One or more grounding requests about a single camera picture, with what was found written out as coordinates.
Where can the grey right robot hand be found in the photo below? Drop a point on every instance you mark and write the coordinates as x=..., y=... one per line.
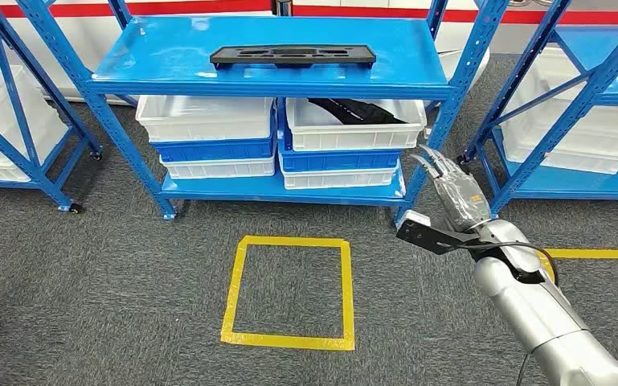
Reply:
x=460, y=197

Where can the black plastic plate part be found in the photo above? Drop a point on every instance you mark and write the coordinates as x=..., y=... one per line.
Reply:
x=223, y=56

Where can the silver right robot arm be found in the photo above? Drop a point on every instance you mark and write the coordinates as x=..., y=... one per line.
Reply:
x=532, y=309

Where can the black ribbed plastic part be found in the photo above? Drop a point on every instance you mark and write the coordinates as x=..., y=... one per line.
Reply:
x=356, y=111

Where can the blue metal shelf rack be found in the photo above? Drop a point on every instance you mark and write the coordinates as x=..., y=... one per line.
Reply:
x=181, y=53
x=0, y=184
x=575, y=112

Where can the blue plastic bin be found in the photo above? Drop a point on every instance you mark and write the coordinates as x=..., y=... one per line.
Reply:
x=335, y=161
x=213, y=150

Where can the yellow floor tape square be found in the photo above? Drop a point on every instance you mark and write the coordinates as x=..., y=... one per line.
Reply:
x=287, y=341
x=596, y=254

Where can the white vehicle body red stripe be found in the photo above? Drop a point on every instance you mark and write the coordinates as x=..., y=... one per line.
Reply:
x=82, y=37

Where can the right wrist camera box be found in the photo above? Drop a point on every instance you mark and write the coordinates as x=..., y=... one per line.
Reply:
x=426, y=234

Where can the black cylindrical post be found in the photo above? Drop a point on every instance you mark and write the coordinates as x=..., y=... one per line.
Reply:
x=282, y=6

